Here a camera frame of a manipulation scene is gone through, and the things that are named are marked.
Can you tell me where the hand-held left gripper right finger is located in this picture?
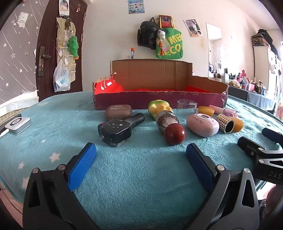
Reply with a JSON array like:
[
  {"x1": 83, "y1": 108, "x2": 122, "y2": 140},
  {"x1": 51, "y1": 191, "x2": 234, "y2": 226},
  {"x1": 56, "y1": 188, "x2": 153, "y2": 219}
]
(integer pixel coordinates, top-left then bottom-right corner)
[{"x1": 186, "y1": 143, "x2": 260, "y2": 230}]

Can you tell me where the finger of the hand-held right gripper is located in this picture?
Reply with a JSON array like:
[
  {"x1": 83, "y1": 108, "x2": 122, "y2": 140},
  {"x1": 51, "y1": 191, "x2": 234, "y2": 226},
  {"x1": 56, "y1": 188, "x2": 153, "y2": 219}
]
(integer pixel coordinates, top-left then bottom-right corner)
[
  {"x1": 262, "y1": 128, "x2": 283, "y2": 144},
  {"x1": 238, "y1": 136, "x2": 283, "y2": 185}
]

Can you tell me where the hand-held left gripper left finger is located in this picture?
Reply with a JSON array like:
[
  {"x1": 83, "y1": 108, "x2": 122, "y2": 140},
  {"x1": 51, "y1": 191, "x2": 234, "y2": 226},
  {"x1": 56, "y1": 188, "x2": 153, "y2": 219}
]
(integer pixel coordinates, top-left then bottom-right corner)
[{"x1": 23, "y1": 142, "x2": 100, "y2": 230}]

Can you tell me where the amber round cap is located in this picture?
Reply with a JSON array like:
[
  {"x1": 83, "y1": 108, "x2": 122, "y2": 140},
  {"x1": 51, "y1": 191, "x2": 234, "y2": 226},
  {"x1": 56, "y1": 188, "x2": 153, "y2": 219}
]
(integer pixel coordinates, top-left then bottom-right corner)
[{"x1": 228, "y1": 116, "x2": 245, "y2": 133}]

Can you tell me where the gold studded tube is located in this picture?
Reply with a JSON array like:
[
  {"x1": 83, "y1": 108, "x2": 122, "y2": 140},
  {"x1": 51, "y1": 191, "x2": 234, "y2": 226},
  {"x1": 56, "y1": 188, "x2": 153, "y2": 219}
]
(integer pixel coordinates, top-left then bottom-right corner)
[{"x1": 215, "y1": 114, "x2": 235, "y2": 134}]

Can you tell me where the pink oval case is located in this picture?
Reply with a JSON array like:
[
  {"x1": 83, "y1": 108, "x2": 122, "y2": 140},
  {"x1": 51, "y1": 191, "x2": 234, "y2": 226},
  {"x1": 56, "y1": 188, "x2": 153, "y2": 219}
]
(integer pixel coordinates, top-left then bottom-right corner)
[{"x1": 186, "y1": 113, "x2": 220, "y2": 137}]

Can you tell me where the glitter bottle with round cap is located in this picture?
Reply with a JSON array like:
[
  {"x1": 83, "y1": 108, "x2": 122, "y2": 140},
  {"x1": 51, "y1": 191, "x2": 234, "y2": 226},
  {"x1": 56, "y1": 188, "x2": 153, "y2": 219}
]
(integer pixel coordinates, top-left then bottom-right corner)
[{"x1": 155, "y1": 110, "x2": 186, "y2": 146}]

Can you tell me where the black nail polish bottle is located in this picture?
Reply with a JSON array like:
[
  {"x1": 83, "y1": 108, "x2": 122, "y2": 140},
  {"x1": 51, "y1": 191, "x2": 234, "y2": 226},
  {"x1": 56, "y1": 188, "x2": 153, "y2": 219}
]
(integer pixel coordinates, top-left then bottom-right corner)
[{"x1": 98, "y1": 113, "x2": 145, "y2": 147}]

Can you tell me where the pink nail polish bottle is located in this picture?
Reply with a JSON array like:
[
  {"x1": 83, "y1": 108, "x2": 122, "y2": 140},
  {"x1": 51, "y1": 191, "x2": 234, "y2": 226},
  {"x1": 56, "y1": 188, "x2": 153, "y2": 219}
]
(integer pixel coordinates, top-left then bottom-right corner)
[{"x1": 209, "y1": 105, "x2": 238, "y2": 118}]

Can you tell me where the orange round container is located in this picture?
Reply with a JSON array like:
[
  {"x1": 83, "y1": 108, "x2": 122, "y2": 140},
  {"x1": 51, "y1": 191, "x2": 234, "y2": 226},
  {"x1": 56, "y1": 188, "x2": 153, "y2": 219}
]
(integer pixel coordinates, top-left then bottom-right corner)
[{"x1": 198, "y1": 106, "x2": 215, "y2": 117}]

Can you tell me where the clear plastic cup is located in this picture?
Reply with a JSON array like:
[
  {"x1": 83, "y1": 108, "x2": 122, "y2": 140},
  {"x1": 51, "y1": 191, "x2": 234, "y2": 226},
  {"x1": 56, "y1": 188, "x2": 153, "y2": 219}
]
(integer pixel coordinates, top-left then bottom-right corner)
[{"x1": 177, "y1": 99, "x2": 198, "y2": 115}]

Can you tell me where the brown eyeshadow case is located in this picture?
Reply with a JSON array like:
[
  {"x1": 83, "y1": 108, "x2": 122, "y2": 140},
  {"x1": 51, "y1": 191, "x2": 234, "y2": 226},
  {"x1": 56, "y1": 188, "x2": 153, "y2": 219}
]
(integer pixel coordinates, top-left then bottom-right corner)
[{"x1": 105, "y1": 104, "x2": 132, "y2": 121}]

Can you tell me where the green yellow toy figure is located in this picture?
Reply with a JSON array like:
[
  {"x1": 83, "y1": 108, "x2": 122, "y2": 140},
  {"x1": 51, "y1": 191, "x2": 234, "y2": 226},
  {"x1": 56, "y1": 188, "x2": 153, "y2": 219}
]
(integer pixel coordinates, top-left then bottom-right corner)
[{"x1": 148, "y1": 100, "x2": 174, "y2": 121}]

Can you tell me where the brown cardboard box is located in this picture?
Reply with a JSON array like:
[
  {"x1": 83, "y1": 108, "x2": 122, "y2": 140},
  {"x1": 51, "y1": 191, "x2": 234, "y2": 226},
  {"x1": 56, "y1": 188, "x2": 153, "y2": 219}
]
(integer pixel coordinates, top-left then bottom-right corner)
[{"x1": 92, "y1": 59, "x2": 229, "y2": 110}]

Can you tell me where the black desk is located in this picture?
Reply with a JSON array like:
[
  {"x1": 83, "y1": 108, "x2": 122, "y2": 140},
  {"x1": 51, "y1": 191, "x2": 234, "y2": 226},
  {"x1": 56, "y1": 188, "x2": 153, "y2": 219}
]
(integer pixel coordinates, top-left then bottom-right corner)
[{"x1": 228, "y1": 85, "x2": 277, "y2": 111}]

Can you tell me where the teal star blanket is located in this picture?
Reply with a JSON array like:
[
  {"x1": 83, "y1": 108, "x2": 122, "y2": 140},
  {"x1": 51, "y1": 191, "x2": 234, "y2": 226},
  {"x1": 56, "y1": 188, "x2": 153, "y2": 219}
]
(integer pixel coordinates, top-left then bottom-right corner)
[{"x1": 0, "y1": 91, "x2": 283, "y2": 230}]

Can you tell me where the row of cosmetics bottles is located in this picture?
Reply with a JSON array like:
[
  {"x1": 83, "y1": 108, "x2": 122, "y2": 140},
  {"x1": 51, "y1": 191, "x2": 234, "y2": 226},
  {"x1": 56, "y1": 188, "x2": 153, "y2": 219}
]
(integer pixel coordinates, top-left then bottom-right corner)
[{"x1": 208, "y1": 68, "x2": 266, "y2": 95}]

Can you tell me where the white wardrobe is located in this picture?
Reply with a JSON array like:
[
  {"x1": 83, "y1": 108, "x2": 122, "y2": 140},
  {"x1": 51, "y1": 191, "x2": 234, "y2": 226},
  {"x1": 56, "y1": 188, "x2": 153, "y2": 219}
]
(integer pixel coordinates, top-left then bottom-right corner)
[{"x1": 252, "y1": 33, "x2": 283, "y2": 93}]

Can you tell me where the white flat device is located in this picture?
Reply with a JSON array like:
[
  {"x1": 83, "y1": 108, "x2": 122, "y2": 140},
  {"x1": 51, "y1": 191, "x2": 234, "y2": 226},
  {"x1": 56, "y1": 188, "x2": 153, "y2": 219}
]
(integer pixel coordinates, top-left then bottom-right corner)
[{"x1": 4, "y1": 117, "x2": 32, "y2": 135}]

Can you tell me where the clear plastic bag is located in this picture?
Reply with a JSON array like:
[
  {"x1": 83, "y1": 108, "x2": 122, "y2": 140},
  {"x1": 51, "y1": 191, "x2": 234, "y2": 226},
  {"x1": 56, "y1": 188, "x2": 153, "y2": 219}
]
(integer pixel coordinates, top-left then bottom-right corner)
[{"x1": 53, "y1": 59, "x2": 71, "y2": 93}]

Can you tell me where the dark clothes pile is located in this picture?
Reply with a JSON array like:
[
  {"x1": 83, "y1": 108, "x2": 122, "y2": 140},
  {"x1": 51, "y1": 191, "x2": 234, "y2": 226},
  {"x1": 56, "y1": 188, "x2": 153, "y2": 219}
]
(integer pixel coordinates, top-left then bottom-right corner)
[{"x1": 252, "y1": 29, "x2": 279, "y2": 48}]

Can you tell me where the green tote bag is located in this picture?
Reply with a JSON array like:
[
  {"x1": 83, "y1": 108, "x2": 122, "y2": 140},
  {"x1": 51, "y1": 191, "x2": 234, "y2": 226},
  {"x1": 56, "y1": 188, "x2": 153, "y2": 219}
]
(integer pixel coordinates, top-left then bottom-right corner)
[{"x1": 155, "y1": 15, "x2": 184, "y2": 60}]

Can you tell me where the green plush toy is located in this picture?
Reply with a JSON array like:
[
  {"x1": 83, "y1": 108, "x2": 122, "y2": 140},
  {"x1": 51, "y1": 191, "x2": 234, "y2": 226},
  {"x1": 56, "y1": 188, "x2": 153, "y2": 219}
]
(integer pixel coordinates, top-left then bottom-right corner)
[{"x1": 67, "y1": 36, "x2": 80, "y2": 60}]

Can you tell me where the black backpack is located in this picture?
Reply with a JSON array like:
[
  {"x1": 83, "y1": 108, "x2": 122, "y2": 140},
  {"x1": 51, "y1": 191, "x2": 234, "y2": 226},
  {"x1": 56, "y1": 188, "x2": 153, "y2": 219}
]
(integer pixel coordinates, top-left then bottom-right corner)
[{"x1": 137, "y1": 17, "x2": 160, "y2": 50}]

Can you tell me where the cream hanging organizer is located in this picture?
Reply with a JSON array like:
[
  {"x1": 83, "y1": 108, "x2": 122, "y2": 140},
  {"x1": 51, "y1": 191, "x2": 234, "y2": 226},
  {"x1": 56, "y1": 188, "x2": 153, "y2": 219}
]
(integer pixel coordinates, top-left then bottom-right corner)
[{"x1": 54, "y1": 16, "x2": 78, "y2": 77}]

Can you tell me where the dark brown door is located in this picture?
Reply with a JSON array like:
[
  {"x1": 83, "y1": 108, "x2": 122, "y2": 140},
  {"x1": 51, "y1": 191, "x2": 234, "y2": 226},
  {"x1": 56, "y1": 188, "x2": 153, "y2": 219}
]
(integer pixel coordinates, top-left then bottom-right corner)
[{"x1": 35, "y1": 0, "x2": 88, "y2": 102}]

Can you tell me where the red booklet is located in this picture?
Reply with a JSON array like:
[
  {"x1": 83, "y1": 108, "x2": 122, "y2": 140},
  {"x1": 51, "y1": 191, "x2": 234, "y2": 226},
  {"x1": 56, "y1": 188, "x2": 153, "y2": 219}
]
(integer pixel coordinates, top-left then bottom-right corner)
[{"x1": 160, "y1": 15, "x2": 172, "y2": 29}]

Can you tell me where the small photo card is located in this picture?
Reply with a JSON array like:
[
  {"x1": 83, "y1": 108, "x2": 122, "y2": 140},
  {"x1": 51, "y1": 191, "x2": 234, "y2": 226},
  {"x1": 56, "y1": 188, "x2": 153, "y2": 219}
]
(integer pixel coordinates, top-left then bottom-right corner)
[{"x1": 59, "y1": 0, "x2": 70, "y2": 16}]

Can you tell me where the wall mirror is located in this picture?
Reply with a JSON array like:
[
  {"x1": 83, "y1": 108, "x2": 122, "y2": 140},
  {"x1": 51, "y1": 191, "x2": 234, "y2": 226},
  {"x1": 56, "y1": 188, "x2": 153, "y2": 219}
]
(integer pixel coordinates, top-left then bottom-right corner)
[{"x1": 206, "y1": 23, "x2": 223, "y2": 79}]

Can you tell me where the metal door handle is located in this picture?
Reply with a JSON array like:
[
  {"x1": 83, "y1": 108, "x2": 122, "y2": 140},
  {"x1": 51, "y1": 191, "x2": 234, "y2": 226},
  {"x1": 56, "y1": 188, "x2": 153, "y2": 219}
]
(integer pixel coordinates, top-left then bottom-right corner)
[{"x1": 37, "y1": 46, "x2": 52, "y2": 77}]

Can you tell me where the photo wall poster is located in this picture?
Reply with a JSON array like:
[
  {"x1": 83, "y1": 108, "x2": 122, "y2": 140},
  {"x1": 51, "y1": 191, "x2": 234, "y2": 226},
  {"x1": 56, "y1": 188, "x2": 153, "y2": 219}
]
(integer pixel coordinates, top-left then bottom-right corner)
[{"x1": 183, "y1": 19, "x2": 203, "y2": 37}]

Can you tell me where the blue wall poster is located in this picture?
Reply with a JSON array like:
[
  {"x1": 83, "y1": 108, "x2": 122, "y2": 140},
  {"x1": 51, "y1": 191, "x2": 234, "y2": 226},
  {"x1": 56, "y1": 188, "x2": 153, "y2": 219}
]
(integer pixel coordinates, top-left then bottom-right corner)
[{"x1": 128, "y1": 0, "x2": 145, "y2": 14}]

